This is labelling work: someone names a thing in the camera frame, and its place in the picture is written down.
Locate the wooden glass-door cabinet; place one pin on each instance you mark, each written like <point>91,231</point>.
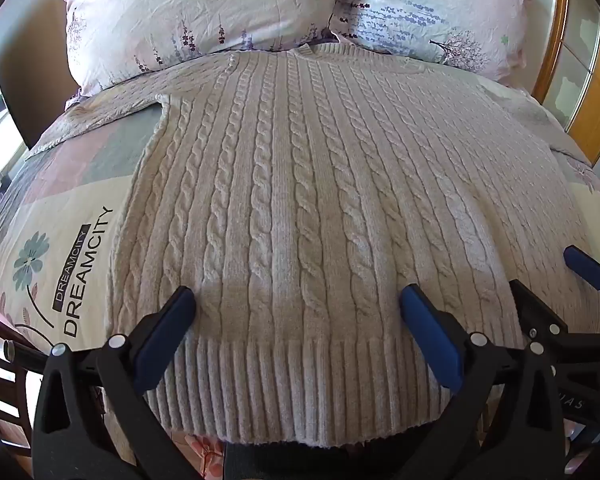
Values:
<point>587,75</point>

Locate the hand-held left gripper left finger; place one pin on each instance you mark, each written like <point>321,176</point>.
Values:
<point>164,336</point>

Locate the dark headboard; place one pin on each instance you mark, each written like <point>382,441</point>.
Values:
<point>27,75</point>

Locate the floral pillow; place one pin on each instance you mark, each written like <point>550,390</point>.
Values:
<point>190,15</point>
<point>430,7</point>

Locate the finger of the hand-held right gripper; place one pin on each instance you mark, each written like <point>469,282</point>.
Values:
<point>540,316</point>
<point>586,265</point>

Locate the printed floral bed sheet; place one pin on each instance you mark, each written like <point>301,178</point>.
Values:
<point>55,220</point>

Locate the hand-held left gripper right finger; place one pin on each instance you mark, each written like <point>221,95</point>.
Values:
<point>431,339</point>

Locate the dark wooden chair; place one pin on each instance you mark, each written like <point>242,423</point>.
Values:
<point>2,385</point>

